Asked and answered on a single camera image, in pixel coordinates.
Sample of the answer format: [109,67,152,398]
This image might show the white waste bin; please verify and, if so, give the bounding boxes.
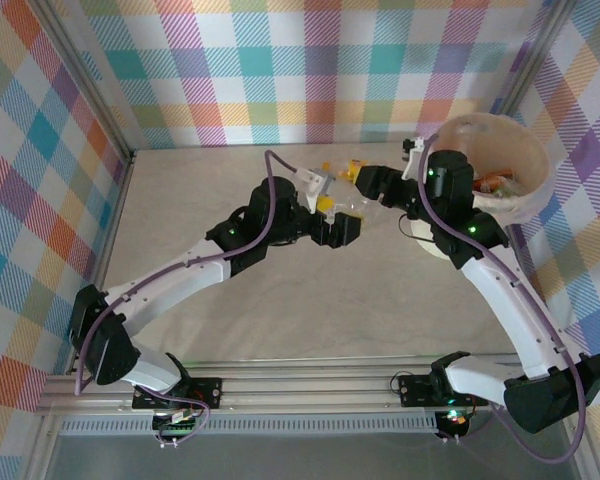
[409,113,554,261]

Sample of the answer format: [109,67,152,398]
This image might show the brown label plastic bottle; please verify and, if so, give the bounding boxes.
[472,169,515,193]

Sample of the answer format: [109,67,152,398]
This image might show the clear bottle with white label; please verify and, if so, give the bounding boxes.
[329,182,381,224]

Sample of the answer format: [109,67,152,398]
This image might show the aluminium table side rail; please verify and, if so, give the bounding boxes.
[92,149,137,291]
[502,222,556,371]

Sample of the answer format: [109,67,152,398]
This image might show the circuit board with wires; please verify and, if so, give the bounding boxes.
[152,397,214,450]
[435,407,470,444]

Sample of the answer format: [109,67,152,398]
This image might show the grey slotted cable duct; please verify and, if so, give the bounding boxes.
[59,417,439,436]

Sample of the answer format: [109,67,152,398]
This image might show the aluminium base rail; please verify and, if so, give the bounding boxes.
[34,353,587,416]

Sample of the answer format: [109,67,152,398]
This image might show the aluminium frame post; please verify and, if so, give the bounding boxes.
[489,0,576,116]
[32,0,137,164]

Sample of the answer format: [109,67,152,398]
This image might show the translucent pink bin liner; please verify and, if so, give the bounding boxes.
[432,113,555,229]

